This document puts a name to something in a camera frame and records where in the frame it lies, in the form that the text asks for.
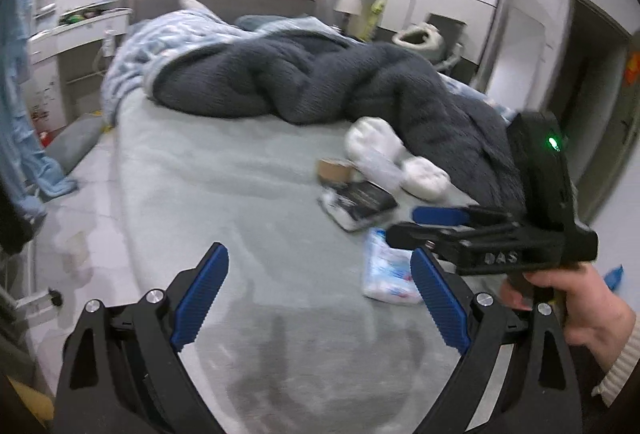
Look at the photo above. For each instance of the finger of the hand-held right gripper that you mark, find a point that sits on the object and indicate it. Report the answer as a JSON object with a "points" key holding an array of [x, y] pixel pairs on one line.
{"points": [[437, 215], [425, 236]]}

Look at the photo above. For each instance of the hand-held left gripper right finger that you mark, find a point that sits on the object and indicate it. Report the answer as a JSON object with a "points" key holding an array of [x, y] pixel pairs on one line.
{"points": [[440, 304]]}

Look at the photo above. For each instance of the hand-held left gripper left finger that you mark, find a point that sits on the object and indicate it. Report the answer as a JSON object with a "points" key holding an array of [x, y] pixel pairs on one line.
{"points": [[200, 299]]}

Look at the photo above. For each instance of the white and blue tissue packet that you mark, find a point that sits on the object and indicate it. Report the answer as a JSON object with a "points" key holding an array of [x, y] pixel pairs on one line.
{"points": [[387, 269]]}

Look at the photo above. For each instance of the black packet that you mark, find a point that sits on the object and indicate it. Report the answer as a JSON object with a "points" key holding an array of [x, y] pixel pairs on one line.
{"points": [[362, 201]]}

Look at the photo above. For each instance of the clear plastic bottle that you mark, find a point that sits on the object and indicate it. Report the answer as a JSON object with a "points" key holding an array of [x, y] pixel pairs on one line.
{"points": [[380, 169]]}

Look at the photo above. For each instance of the brown cardboard roll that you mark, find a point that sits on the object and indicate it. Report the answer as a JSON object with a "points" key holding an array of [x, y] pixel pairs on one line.
{"points": [[335, 171]]}

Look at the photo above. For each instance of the person's right forearm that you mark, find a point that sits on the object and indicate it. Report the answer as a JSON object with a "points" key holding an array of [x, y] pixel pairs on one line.
{"points": [[622, 364]]}

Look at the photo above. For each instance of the person's right hand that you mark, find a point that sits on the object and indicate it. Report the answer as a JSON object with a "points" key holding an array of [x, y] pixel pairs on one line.
{"points": [[592, 309]]}

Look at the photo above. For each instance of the dark door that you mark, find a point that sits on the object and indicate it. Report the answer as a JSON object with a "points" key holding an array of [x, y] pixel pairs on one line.
{"points": [[580, 104]]}

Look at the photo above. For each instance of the grey bed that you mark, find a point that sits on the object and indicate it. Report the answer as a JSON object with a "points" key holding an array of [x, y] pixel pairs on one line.
{"points": [[225, 174]]}

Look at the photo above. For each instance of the metal clothes rack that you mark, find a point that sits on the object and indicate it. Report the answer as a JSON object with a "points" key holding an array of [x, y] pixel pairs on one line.
{"points": [[37, 301]]}

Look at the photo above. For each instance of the beige neck pillow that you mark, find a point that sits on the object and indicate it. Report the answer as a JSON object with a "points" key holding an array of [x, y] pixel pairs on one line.
{"points": [[417, 36]]}

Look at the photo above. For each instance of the dark grey fluffy blanket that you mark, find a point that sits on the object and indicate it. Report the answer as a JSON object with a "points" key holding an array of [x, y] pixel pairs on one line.
{"points": [[310, 79]]}

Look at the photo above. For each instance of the black hanging garment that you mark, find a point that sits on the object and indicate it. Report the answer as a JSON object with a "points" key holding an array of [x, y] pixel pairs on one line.
{"points": [[17, 224]]}

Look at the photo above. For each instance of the grey floor pillow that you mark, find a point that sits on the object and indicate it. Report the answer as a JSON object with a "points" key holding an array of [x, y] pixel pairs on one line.
{"points": [[72, 144]]}

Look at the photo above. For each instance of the yellow hanging item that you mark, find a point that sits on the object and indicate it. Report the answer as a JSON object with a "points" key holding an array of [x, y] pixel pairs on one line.
{"points": [[378, 9]]}

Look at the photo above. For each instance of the white bedside lamp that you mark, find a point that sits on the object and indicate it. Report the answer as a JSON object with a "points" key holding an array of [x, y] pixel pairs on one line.
{"points": [[347, 4]]}

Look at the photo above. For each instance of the blue patterned duvet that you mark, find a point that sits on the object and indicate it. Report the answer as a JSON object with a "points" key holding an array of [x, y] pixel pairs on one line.
{"points": [[165, 44]]}

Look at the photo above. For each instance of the blue-grey pillow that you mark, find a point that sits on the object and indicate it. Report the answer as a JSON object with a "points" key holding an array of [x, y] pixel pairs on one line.
{"points": [[265, 21]]}

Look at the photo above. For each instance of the light blue hanging garment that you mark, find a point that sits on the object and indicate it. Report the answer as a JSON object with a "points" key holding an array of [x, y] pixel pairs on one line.
{"points": [[20, 89]]}

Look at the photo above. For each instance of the white dressing table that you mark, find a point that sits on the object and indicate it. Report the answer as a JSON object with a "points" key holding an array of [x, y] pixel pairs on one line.
{"points": [[65, 44]]}

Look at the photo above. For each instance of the white pillow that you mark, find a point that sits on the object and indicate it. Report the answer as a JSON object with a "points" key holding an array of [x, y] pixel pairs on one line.
{"points": [[192, 3]]}

